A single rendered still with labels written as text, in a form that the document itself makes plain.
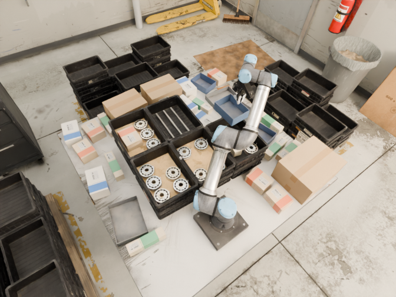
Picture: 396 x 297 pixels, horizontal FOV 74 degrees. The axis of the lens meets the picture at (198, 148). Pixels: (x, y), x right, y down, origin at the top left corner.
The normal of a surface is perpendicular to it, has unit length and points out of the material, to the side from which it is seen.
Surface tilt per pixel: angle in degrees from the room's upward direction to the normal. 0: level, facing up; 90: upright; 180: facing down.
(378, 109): 73
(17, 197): 0
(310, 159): 0
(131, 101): 0
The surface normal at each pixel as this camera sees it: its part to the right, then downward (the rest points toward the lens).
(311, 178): 0.04, -0.59
